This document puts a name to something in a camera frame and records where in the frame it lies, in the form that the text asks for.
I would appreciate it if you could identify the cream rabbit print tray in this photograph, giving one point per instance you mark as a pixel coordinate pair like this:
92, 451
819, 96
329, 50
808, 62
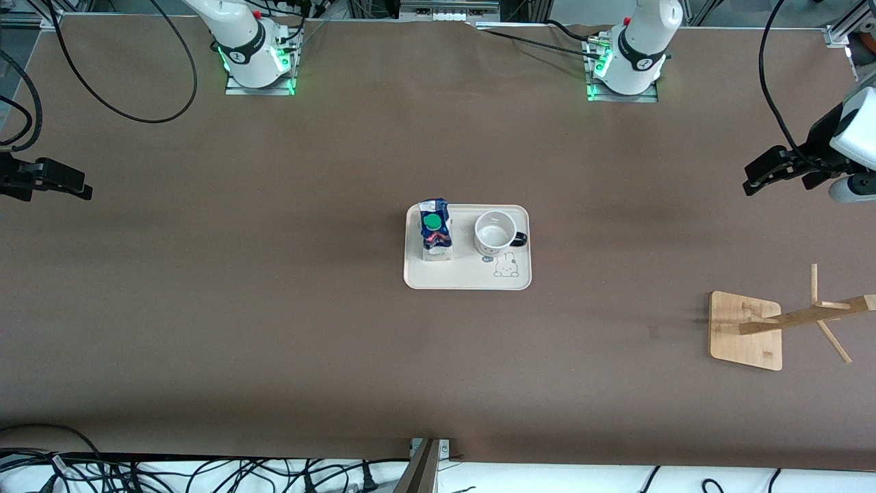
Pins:
465, 274

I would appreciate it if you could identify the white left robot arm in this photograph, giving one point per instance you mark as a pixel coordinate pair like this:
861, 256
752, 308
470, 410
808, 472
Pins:
643, 41

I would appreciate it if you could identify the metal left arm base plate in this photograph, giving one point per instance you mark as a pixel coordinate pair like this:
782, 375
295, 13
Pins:
623, 98

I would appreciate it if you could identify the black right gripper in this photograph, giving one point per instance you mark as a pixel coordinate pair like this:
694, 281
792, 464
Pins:
14, 175

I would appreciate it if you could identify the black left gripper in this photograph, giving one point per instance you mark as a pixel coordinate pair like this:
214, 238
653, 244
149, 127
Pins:
818, 139

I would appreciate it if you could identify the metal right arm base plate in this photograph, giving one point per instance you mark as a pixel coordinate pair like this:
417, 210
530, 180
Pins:
260, 90

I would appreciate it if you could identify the aluminium profile bar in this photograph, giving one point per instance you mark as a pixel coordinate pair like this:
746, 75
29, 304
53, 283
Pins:
417, 472

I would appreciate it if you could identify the blue white milk carton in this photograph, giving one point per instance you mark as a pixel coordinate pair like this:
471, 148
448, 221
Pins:
436, 233

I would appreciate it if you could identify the wooden cup stand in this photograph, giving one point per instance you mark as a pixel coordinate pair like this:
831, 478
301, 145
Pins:
742, 335

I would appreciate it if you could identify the metal corner bracket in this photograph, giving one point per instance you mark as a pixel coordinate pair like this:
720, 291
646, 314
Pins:
51, 20
838, 35

